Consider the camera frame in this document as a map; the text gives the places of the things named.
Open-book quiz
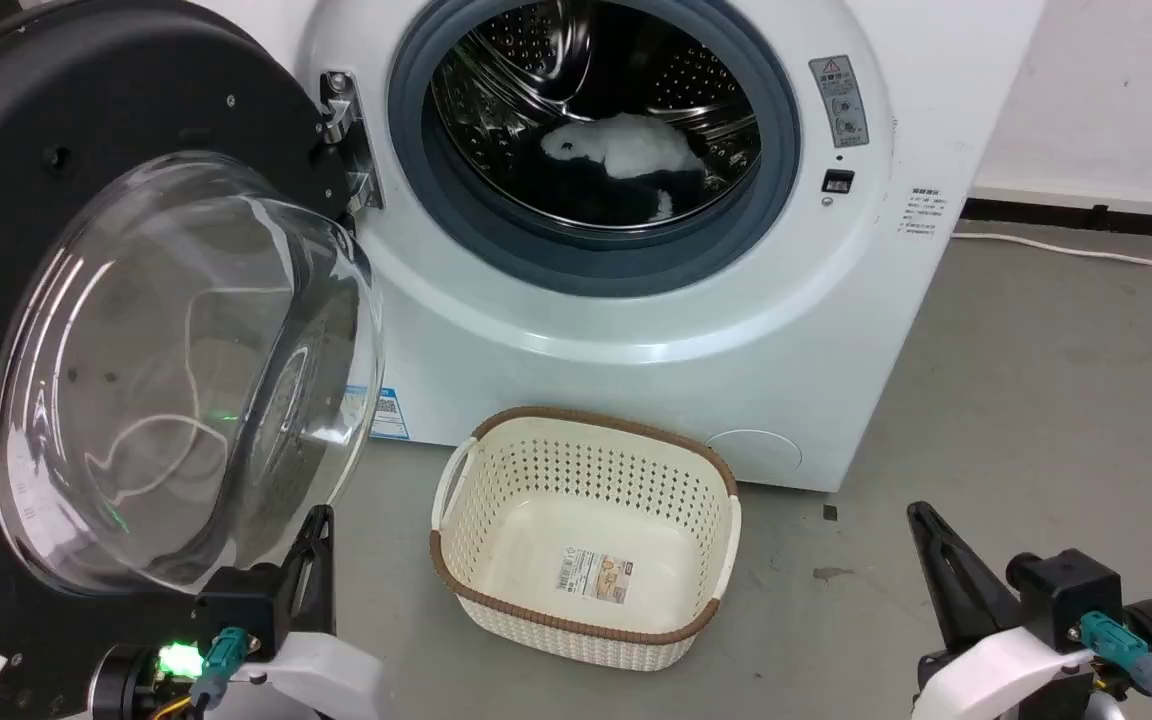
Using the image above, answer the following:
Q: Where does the metal door hinge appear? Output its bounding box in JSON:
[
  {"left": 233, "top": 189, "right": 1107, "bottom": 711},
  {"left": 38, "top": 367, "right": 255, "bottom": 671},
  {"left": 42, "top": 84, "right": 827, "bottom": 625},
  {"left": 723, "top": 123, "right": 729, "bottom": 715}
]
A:
[{"left": 318, "top": 70, "right": 385, "bottom": 214}]

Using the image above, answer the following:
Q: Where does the white front-load washing machine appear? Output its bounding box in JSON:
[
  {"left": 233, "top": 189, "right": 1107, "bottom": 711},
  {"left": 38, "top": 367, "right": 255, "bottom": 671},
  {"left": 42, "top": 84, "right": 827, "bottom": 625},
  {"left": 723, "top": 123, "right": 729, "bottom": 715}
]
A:
[{"left": 176, "top": 0, "right": 1047, "bottom": 494}]

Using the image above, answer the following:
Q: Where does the cream perforated laundry basket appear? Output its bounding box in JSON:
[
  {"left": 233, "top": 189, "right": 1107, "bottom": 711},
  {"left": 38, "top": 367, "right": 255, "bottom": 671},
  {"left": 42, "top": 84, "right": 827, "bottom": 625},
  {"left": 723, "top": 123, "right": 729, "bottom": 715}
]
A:
[{"left": 429, "top": 405, "right": 744, "bottom": 673}]

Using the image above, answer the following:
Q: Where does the dark garment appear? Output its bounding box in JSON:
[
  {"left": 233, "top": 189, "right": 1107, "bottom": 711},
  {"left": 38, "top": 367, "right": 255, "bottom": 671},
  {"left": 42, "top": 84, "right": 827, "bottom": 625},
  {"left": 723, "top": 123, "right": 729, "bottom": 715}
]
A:
[{"left": 514, "top": 150, "right": 709, "bottom": 228}]

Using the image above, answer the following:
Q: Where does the white floor cable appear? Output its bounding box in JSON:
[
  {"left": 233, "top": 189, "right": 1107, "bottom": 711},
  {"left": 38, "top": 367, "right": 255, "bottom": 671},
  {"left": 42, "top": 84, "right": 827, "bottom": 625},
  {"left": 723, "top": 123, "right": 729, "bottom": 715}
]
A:
[{"left": 950, "top": 231, "right": 1152, "bottom": 269}]

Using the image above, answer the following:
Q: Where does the clear glass door bowl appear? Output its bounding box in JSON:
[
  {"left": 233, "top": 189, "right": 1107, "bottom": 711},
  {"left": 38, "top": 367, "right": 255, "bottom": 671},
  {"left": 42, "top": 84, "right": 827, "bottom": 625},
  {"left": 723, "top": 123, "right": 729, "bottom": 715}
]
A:
[{"left": 0, "top": 152, "right": 386, "bottom": 599}]

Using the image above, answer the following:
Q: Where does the teal left gripper connector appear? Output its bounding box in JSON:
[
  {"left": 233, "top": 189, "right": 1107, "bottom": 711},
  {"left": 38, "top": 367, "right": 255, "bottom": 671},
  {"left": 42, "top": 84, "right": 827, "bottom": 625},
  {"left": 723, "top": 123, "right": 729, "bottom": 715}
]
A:
[{"left": 190, "top": 626, "right": 250, "bottom": 707}]

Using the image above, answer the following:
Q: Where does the black washer door with glass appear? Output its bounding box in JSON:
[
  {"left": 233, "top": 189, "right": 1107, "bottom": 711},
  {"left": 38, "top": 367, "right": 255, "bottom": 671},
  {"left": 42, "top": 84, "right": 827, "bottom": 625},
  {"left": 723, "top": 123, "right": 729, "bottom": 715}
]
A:
[{"left": 0, "top": 0, "right": 386, "bottom": 720}]

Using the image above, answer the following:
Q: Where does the teal right gripper connector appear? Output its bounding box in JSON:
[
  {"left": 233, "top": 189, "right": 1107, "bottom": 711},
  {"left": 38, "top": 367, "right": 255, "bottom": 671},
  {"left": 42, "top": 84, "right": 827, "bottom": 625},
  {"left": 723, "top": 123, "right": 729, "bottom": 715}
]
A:
[{"left": 1078, "top": 611, "right": 1152, "bottom": 697}]

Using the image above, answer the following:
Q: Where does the blue energy label sticker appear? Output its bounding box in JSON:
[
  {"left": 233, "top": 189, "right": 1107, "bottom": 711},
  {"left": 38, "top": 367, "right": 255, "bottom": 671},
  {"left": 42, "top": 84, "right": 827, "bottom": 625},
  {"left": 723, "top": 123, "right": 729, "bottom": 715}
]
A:
[{"left": 370, "top": 384, "right": 410, "bottom": 442}]

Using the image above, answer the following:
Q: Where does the black baseboard strip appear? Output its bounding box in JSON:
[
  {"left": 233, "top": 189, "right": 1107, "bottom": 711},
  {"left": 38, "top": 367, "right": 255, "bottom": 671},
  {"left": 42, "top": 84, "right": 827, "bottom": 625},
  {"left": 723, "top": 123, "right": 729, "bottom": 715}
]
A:
[{"left": 957, "top": 197, "right": 1152, "bottom": 242}]

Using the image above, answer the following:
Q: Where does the paper product label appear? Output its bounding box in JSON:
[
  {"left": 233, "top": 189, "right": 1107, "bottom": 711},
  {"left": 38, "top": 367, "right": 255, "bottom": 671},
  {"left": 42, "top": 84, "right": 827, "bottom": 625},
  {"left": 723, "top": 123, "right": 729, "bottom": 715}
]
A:
[{"left": 556, "top": 546, "right": 635, "bottom": 605}]

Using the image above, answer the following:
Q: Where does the stainless steel washer drum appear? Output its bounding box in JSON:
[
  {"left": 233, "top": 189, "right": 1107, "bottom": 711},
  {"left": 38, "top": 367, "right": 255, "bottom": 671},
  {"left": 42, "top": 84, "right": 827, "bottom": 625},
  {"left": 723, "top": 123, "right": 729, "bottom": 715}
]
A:
[{"left": 422, "top": 0, "right": 765, "bottom": 231}]

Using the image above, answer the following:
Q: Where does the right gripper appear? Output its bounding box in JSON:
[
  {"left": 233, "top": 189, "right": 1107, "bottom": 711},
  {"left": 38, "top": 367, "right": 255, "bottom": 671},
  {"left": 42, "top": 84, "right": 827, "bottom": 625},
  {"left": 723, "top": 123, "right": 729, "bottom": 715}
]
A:
[{"left": 907, "top": 501, "right": 1152, "bottom": 720}]

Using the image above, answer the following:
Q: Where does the grey warning sticker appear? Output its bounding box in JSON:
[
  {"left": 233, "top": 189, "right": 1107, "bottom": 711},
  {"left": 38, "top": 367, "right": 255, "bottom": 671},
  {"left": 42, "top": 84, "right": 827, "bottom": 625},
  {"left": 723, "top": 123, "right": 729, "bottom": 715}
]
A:
[{"left": 808, "top": 54, "right": 871, "bottom": 150}]

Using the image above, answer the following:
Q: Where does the white fluffy garment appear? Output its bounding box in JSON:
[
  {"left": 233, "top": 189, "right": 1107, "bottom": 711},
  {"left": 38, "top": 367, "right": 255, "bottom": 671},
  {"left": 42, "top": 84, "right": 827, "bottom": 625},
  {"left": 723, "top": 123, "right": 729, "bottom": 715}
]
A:
[{"left": 539, "top": 112, "right": 708, "bottom": 221}]

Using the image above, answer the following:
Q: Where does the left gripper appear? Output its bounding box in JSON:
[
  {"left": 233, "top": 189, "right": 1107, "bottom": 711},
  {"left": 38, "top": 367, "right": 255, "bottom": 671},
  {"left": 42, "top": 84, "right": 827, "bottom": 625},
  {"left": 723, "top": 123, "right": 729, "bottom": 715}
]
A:
[{"left": 88, "top": 504, "right": 393, "bottom": 720}]

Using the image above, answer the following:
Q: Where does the round drain filter cover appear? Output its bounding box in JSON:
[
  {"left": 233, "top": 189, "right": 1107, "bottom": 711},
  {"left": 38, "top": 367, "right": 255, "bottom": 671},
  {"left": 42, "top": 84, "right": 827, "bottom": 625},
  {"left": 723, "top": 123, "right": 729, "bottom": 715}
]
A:
[{"left": 705, "top": 429, "right": 804, "bottom": 492}]

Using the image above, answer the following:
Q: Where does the teal gripper connector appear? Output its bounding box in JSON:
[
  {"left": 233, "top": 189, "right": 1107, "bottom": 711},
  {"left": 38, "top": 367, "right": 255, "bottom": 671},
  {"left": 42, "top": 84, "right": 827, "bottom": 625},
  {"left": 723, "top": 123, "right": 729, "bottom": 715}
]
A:
[
  {"left": 190, "top": 626, "right": 250, "bottom": 707},
  {"left": 1078, "top": 611, "right": 1152, "bottom": 697}
]

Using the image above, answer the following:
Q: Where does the small printed text sticker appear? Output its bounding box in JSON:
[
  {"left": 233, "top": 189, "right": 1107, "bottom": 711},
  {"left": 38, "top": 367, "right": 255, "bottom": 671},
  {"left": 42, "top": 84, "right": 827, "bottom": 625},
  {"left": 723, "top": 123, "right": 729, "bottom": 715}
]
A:
[{"left": 900, "top": 187, "right": 943, "bottom": 239}]

